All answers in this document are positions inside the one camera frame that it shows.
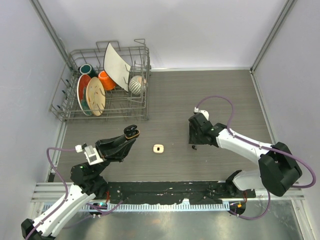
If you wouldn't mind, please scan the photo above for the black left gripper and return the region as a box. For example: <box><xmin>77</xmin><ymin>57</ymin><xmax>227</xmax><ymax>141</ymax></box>
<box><xmin>92</xmin><ymin>132</ymin><xmax>136</xmax><ymax>177</ymax></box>

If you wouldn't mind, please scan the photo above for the black earbud charging case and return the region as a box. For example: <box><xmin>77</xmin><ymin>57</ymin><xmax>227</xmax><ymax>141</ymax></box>
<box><xmin>123</xmin><ymin>124</ymin><xmax>140</xmax><ymax>140</ymax></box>

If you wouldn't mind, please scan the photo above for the beige earbud charging case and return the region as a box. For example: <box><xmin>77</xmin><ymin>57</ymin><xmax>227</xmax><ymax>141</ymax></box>
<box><xmin>152</xmin><ymin>144</ymin><xmax>165</xmax><ymax>154</ymax></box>

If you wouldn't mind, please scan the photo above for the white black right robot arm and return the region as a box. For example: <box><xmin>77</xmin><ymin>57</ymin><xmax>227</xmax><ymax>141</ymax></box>
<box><xmin>188</xmin><ymin>111</ymin><xmax>302</xmax><ymax>198</ymax></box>

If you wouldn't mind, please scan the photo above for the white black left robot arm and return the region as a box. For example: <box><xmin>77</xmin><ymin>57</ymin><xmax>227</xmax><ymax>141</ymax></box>
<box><xmin>21</xmin><ymin>129</ymin><xmax>140</xmax><ymax>240</ymax></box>

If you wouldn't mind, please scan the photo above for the beige speckled round plate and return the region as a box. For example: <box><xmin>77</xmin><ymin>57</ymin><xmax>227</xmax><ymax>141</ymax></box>
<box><xmin>85</xmin><ymin>77</ymin><xmax>106</xmax><ymax>117</ymax></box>

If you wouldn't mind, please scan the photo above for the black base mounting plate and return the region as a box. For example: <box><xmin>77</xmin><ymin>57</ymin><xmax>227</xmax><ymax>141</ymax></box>
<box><xmin>96</xmin><ymin>181</ymin><xmax>256</xmax><ymax>205</ymax></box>

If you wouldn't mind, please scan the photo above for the orange mug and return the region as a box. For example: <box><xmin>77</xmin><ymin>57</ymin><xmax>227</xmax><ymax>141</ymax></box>
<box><xmin>98</xmin><ymin>71</ymin><xmax>117</xmax><ymax>91</ymax></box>

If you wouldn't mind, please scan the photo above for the striped black white cup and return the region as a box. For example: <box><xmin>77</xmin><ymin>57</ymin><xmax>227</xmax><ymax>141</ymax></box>
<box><xmin>128</xmin><ymin>75</ymin><xmax>147</xmax><ymax>96</ymax></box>

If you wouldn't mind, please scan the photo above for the red green round plate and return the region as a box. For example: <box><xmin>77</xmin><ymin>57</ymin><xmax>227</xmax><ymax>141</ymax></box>
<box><xmin>76</xmin><ymin>74</ymin><xmax>93</xmax><ymax>116</ymax></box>

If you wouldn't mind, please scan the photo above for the white square plate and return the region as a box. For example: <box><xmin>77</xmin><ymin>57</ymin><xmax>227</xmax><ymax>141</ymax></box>
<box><xmin>103</xmin><ymin>41</ymin><xmax>131</xmax><ymax>92</ymax></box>

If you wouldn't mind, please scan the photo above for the dark green mug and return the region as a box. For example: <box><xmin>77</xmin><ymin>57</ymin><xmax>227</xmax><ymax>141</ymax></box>
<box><xmin>78</xmin><ymin>63</ymin><xmax>98</xmax><ymax>78</ymax></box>

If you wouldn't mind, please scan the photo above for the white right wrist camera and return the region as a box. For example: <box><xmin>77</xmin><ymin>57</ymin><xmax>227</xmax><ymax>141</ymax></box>
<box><xmin>193</xmin><ymin>106</ymin><xmax>210</xmax><ymax>121</ymax></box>

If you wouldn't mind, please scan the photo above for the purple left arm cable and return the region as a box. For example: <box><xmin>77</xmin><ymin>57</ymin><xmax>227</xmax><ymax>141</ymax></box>
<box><xmin>23</xmin><ymin>146</ymin><xmax>123</xmax><ymax>240</ymax></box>

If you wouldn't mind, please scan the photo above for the grey wire dish rack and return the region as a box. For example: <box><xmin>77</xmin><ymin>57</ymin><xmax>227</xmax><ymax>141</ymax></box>
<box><xmin>48</xmin><ymin>38</ymin><xmax>151</xmax><ymax>122</ymax></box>

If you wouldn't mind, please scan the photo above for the white slotted cable duct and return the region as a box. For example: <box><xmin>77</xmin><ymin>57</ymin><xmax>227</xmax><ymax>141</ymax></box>
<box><xmin>43</xmin><ymin>202</ymin><xmax>230</xmax><ymax>213</ymax></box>

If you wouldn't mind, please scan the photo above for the aluminium frame rail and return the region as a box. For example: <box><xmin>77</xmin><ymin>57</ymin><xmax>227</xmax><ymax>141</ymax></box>
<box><xmin>31</xmin><ymin>182</ymin><xmax>306</xmax><ymax>202</ymax></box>

